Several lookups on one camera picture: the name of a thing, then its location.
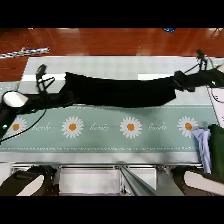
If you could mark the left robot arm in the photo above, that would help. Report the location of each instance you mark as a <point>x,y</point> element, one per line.
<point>14,100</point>

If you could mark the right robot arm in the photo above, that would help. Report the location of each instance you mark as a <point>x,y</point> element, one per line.
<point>204,79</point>

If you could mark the light blue garment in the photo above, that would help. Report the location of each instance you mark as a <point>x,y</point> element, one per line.
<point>204,146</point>

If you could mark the black garment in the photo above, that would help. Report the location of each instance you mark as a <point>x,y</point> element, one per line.
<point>120,91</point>

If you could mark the silver frame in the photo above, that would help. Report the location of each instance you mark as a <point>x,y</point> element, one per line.
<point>139,186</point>

